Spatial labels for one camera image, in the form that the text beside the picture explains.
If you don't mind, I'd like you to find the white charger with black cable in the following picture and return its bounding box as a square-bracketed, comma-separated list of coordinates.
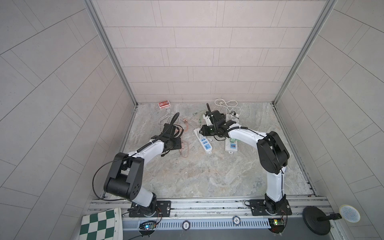
[230, 111, 240, 118]

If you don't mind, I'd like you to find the grey coiled cable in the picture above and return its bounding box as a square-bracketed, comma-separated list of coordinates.
[158, 112, 175, 125]

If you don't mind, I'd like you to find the blue white power strip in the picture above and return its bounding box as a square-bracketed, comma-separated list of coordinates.
[194, 129, 213, 154]

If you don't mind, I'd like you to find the green cable bundle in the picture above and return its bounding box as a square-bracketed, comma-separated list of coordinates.
[193, 110, 208, 125]

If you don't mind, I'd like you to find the aluminium rail base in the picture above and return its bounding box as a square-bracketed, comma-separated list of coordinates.
[88, 196, 333, 231]

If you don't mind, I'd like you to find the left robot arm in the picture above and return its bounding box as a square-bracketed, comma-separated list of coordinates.
[104, 113, 184, 217]

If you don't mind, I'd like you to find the green white checkerboard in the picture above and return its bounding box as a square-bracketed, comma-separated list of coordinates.
[79, 208, 123, 240]

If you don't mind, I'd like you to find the colourful white power strip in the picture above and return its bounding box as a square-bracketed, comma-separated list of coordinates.
[225, 138, 238, 154]

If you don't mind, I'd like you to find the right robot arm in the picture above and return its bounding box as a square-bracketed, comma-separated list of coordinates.
[200, 104, 292, 216]

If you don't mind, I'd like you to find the pink cable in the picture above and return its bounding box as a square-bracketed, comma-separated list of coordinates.
[179, 117, 191, 158]

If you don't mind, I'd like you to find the red small box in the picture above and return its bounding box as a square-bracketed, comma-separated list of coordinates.
[158, 100, 171, 109]

